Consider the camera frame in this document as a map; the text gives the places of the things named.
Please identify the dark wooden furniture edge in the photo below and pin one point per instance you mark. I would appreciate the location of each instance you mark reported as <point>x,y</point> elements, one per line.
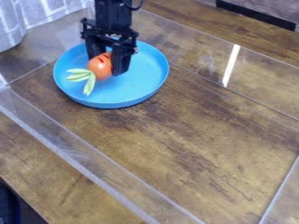
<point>256,15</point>

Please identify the orange toy carrot green leaves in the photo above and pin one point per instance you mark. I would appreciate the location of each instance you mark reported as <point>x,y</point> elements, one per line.
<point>97,71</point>

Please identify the blue round plastic tray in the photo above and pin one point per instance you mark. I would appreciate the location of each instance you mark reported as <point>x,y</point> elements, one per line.
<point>118,91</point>

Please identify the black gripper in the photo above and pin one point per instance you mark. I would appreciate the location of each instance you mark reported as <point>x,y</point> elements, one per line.
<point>108,30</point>

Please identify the white grey checked curtain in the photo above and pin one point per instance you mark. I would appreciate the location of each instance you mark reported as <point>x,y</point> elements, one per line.
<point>20,15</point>

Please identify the clear acrylic enclosure wall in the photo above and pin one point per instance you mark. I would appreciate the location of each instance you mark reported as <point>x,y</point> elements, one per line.
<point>205,154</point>

